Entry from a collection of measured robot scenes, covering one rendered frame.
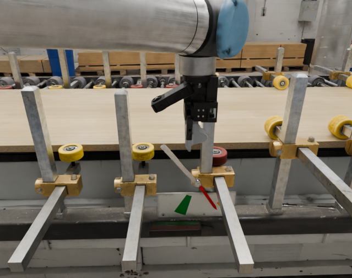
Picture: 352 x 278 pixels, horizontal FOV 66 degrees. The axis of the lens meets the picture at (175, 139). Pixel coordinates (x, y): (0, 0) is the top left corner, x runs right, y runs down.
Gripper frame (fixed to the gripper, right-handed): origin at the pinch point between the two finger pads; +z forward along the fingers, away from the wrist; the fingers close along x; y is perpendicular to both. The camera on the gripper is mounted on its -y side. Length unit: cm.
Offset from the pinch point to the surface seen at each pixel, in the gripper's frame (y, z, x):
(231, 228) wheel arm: 9.7, 13.3, -17.2
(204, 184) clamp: 6.3, 16.2, 5.3
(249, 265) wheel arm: 11.5, 13.9, -27.5
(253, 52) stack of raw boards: 204, 52, 610
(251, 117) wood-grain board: 33, 9, 48
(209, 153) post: 7.3, 5.2, 6.0
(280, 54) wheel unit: 69, -9, 115
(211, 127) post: 7.5, -3.2, 6.0
